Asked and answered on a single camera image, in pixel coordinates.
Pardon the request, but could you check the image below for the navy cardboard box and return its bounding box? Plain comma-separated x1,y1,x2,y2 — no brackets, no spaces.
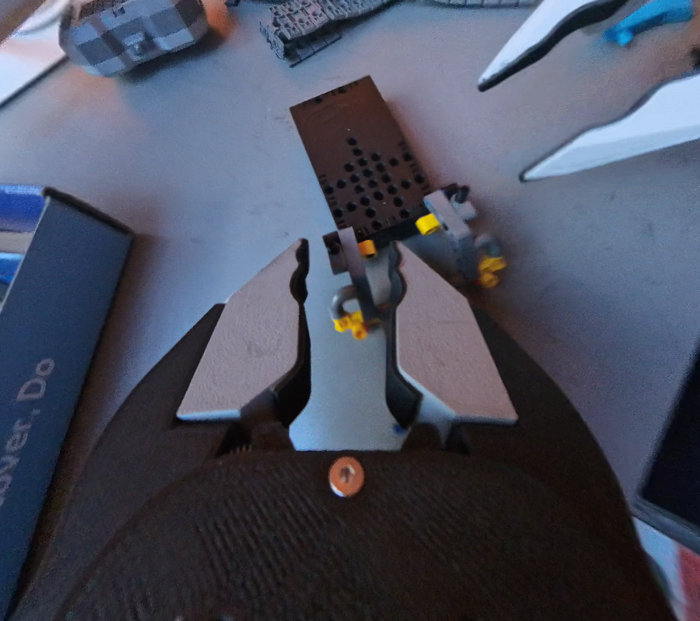
0,184,136,617

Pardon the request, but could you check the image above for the grey desk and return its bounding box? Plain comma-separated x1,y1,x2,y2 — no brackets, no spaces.
0,0,700,523

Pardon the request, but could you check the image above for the yellow grey brick arm assembly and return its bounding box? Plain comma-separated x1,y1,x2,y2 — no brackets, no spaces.
322,182,508,343

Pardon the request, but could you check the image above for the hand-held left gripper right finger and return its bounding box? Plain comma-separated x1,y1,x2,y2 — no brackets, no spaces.
383,240,519,439

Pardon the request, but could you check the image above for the grey brick motor block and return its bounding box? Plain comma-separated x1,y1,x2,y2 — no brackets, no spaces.
58,0,212,78

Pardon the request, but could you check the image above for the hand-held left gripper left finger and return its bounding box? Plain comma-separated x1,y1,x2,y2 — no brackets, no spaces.
175,239,312,422

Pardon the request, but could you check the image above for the blue plastic brick separator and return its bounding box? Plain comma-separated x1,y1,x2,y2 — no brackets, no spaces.
600,0,699,48

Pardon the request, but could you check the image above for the white stand base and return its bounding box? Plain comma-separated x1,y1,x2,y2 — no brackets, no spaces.
0,0,166,108

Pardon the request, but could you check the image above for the clear badge holder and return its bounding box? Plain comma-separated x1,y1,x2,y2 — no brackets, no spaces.
633,505,700,621

